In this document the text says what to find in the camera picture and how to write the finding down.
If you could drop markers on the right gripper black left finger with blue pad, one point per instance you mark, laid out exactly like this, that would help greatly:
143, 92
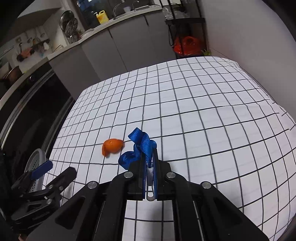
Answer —
112, 200

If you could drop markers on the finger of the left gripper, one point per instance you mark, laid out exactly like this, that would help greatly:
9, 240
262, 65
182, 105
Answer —
28, 178
60, 179

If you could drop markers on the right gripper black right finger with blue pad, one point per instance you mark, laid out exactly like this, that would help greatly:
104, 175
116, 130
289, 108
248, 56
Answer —
183, 195

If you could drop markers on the grey perforated trash basket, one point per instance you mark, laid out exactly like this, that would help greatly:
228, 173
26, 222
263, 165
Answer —
36, 159

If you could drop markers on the grey kitchen cabinets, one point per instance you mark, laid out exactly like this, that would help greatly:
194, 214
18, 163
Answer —
126, 44

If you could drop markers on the orange peel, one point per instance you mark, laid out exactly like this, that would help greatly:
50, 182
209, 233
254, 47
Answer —
112, 145

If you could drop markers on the black built-in oven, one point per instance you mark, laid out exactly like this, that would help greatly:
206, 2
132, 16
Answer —
33, 114

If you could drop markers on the white checkered tablecloth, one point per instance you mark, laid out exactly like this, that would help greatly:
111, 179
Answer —
211, 122

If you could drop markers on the red plastic bag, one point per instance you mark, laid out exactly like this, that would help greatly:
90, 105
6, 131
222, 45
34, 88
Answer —
187, 46

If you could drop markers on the black metal shelf rack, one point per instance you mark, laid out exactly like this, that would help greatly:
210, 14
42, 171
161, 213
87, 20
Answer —
194, 26

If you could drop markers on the steel dish rack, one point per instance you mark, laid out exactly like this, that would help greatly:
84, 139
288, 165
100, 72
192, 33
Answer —
68, 25

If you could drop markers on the yellow detergent bottle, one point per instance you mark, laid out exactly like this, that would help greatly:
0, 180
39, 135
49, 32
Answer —
102, 17

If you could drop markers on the clear plastic bag on shelf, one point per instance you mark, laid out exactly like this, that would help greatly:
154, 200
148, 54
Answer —
178, 14

